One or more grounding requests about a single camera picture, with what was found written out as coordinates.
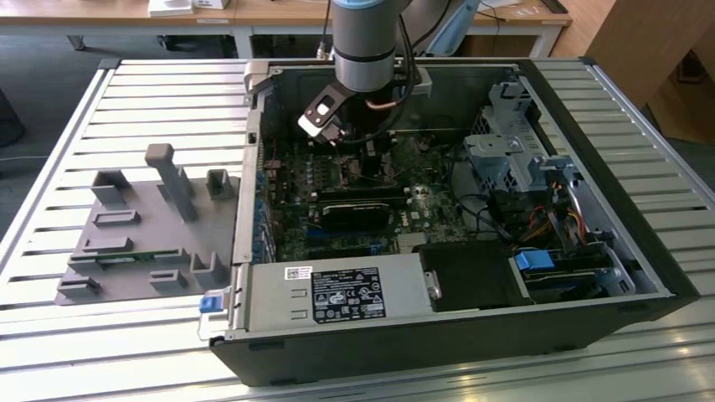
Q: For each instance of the white black wrist camera box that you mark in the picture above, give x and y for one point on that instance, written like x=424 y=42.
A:
x=324 y=111

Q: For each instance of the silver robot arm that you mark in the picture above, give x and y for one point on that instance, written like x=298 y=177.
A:
x=364 y=42

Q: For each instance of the silver power supply with label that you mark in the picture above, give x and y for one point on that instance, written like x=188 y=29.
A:
x=269 y=301

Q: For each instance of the wooden cabinet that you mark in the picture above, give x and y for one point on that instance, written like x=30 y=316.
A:
x=642 y=42

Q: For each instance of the wooden desk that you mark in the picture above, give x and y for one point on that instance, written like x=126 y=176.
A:
x=113 y=21

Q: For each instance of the RAM slot with white clips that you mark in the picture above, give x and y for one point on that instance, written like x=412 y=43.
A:
x=364 y=195

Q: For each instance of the grey parts rack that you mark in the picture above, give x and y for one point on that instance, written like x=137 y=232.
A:
x=139 y=234

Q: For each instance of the black plastic drive cover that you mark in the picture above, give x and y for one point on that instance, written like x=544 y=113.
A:
x=470 y=276

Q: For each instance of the blue disk carrier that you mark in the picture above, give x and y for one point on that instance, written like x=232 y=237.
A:
x=534 y=261

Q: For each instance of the silver perforated disk cage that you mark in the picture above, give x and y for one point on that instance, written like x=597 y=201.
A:
x=497 y=167

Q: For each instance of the green motherboard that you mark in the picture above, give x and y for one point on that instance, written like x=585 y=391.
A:
x=430 y=201

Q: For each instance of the blue case latch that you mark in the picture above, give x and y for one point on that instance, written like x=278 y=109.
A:
x=210 y=305

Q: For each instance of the black open PC case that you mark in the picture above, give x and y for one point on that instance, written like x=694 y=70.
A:
x=448 y=356

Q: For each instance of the black graphics card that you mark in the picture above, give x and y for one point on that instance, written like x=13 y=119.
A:
x=356 y=218

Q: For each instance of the green RAM stick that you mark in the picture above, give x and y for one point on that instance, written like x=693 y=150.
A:
x=139 y=256

